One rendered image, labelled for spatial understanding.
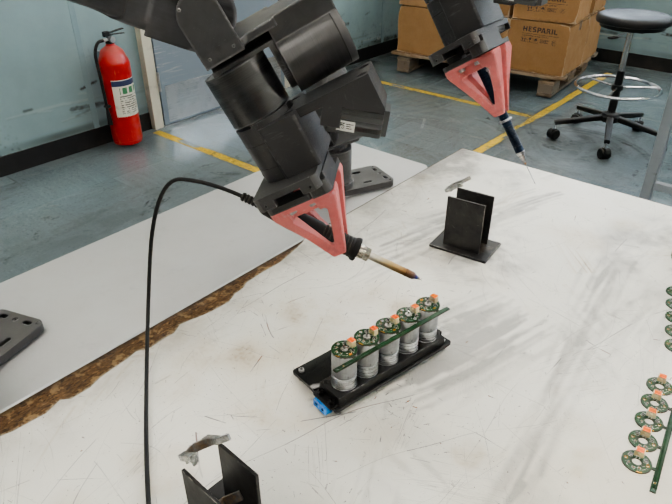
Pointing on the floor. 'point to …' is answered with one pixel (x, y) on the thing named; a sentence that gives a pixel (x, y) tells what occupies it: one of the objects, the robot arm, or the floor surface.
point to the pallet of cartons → (425, 42)
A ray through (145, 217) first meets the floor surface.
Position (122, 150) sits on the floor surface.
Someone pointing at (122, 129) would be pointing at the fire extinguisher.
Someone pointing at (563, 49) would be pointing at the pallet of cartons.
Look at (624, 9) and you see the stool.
